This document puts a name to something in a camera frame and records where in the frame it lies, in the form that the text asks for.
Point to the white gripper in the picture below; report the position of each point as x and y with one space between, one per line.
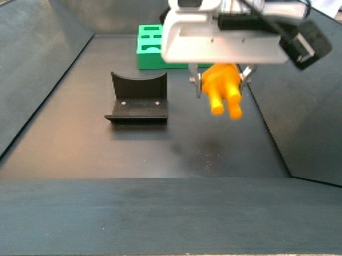
219 31

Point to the yellow three prong object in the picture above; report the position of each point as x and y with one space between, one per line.
221 85

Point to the black curved fixture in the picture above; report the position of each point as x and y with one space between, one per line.
141 100

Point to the green shape sorter block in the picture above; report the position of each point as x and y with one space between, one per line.
149 49

